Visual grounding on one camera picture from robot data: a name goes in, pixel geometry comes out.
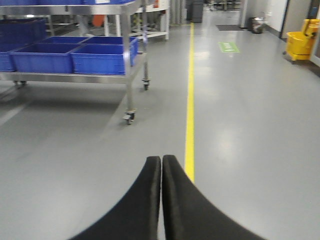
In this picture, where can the blue bin on cart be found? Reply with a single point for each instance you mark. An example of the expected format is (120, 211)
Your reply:
(99, 59)
(45, 58)

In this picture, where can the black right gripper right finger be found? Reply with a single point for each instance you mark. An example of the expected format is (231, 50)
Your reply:
(189, 215)

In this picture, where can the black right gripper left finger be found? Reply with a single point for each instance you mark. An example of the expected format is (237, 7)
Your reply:
(136, 215)

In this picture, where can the yellow mop bucket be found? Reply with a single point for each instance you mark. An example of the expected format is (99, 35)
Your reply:
(299, 44)

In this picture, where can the stainless steel wheeled cart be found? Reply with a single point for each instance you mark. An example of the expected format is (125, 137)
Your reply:
(124, 11)

